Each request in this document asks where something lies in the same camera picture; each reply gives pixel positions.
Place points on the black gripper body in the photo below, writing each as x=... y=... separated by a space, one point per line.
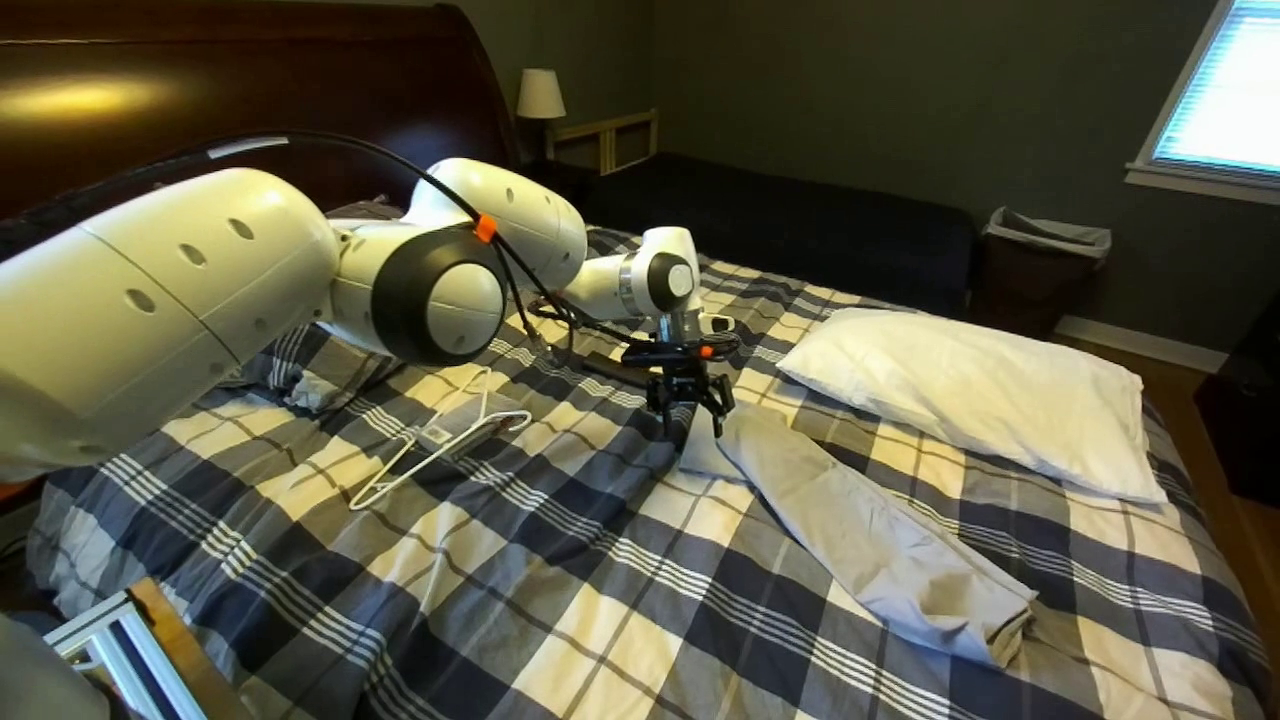
x=685 y=363

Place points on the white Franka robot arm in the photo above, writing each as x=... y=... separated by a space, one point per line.
x=162 y=306

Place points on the long grey folded sheet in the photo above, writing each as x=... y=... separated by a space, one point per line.
x=883 y=543

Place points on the dark low daybed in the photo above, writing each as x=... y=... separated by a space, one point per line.
x=801 y=224

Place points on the plaid bed comforter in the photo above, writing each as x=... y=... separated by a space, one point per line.
x=562 y=563

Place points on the dark nightstand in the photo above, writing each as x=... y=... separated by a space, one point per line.
x=556 y=170

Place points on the white pillow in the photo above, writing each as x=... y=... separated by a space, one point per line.
x=972 y=394

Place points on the table lamp white shade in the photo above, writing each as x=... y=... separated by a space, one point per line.
x=541 y=93

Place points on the dark bin with liner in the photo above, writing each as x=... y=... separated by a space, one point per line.
x=1043 y=273

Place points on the plaid pillow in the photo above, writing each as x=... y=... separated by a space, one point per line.
x=302 y=380

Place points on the white baseboard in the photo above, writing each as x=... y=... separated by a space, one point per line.
x=1147 y=347

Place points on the dark wooden headboard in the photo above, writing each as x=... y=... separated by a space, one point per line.
x=266 y=66

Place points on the dark furniture piece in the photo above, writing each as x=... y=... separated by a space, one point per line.
x=1246 y=414

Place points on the brown wooden bar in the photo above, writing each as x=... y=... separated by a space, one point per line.
x=187 y=644

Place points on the grey rounded object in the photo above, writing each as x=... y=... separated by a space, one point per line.
x=43 y=683

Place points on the teal and white frame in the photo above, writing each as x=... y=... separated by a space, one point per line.
x=126 y=662

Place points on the bright window white frame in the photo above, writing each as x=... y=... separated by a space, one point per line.
x=1220 y=93

